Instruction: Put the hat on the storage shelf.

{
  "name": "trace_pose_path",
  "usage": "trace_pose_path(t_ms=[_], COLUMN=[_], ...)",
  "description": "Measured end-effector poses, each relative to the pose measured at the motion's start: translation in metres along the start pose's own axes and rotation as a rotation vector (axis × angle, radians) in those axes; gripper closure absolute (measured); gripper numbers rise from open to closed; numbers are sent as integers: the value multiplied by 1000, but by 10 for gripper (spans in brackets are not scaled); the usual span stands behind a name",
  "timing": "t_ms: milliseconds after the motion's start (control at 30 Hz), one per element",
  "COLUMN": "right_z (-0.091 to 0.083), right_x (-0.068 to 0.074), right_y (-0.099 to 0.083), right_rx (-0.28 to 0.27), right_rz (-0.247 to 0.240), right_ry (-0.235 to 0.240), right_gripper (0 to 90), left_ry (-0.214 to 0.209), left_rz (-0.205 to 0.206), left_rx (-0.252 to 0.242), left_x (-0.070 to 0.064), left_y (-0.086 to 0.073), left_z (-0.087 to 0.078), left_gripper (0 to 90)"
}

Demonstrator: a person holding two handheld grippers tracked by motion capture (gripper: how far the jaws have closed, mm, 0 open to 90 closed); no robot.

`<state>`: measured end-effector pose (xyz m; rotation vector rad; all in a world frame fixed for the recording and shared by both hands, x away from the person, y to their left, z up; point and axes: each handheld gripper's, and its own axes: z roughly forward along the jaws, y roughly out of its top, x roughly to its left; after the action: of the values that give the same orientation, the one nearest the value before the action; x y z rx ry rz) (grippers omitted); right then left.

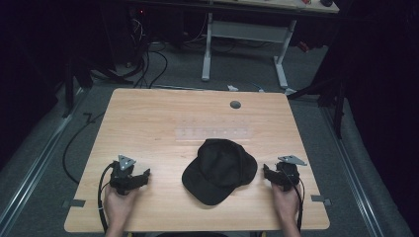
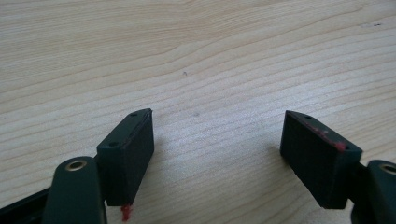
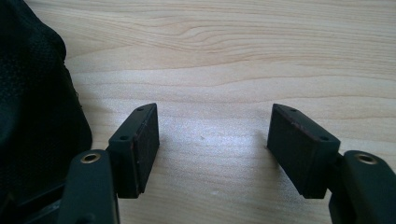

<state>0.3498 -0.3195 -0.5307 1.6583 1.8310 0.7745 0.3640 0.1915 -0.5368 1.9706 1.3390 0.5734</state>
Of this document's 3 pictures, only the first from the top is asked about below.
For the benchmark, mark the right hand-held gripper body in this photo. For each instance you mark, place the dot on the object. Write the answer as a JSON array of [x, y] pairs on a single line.
[[290, 173]]

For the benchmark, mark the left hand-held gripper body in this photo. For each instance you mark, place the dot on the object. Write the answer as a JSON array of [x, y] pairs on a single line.
[[122, 171]]

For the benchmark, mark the black baseball cap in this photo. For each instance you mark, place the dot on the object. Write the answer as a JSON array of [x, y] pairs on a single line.
[[219, 171]]

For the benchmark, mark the person's right hand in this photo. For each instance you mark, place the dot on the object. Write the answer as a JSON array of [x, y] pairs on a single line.
[[286, 204]]

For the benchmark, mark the person's left hand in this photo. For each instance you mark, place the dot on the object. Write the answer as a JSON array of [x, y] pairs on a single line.
[[118, 204]]

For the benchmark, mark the grey tape piece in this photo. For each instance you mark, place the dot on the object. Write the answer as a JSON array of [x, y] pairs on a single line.
[[74, 203], [320, 199]]

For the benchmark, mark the clear tape strip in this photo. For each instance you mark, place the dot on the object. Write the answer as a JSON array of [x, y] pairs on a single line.
[[214, 134]]

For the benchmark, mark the small white floor object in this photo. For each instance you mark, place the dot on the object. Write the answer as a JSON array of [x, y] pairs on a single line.
[[232, 88]]

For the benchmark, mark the black stand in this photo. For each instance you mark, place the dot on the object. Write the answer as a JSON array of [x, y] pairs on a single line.
[[70, 85], [336, 95]]

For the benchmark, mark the small red object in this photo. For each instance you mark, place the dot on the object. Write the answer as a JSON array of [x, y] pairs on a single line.
[[303, 46]]

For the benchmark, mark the dark computer tower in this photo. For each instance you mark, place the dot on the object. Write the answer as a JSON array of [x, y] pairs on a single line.
[[136, 29]]

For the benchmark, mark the metal floor rail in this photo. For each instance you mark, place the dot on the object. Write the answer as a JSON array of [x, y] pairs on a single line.
[[39, 158], [354, 171]]

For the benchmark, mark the white metal desk frame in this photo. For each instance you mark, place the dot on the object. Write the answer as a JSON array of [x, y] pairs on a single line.
[[245, 32]]

